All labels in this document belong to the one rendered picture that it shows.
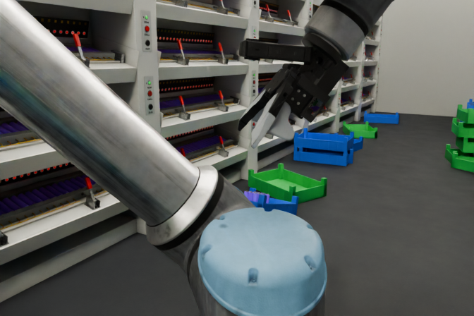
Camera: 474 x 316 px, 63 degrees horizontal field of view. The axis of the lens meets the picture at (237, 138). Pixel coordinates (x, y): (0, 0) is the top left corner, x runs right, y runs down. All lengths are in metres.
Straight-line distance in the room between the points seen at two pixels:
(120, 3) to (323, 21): 0.73
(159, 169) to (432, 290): 0.83
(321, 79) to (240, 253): 0.33
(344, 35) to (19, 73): 0.45
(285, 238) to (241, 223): 0.06
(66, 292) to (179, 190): 0.65
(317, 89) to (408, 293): 0.67
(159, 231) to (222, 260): 0.17
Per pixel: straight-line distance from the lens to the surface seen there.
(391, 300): 1.10
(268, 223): 0.50
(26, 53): 0.52
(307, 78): 0.63
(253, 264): 0.43
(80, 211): 1.20
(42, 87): 0.52
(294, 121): 2.48
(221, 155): 1.72
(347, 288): 1.11
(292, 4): 2.50
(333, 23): 0.64
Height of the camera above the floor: 0.58
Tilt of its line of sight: 12 degrees down
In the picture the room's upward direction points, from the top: straight up
